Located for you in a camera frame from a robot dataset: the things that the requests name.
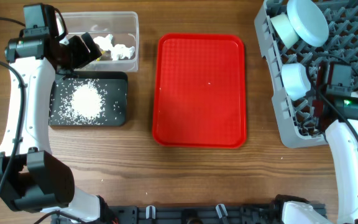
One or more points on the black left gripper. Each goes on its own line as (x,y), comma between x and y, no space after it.
(84,56)

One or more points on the white tissue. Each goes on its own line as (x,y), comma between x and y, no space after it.
(104,43)

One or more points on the white napkin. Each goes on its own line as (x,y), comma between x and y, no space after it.
(121,52)

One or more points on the mint green bowl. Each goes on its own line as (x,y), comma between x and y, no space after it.
(284,29)

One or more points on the light blue bowl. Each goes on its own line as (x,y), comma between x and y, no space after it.
(295,81)

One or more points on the light blue plate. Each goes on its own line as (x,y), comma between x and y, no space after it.
(308,21)

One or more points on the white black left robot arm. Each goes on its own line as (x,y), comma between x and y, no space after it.
(31,178)

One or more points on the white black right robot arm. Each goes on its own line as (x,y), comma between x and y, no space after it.
(334,108)

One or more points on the grey dishwasher rack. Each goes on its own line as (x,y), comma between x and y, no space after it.
(295,120)

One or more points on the clear plastic bin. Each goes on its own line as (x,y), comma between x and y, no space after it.
(121,26)

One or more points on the black tray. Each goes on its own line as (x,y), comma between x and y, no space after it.
(110,99)

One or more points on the pile of white rice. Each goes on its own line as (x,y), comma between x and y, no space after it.
(85,101)

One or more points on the red serving tray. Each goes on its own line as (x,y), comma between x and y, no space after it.
(200,91)

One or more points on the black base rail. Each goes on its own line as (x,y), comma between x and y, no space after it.
(246,214)

